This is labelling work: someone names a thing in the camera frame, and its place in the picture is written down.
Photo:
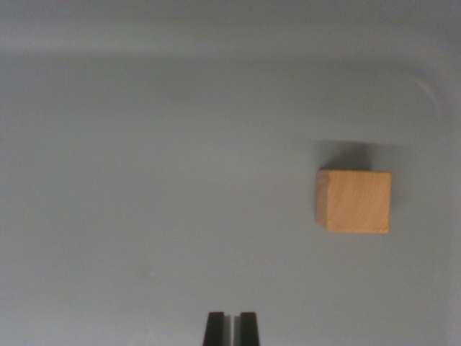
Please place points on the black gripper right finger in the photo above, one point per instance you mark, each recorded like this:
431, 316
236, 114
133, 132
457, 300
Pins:
248, 329

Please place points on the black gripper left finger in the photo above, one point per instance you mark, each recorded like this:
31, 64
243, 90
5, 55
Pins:
216, 329

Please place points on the wooden cube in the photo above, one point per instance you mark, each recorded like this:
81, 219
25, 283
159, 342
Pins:
356, 202

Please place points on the grey plastic bin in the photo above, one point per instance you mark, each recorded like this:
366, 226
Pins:
162, 162

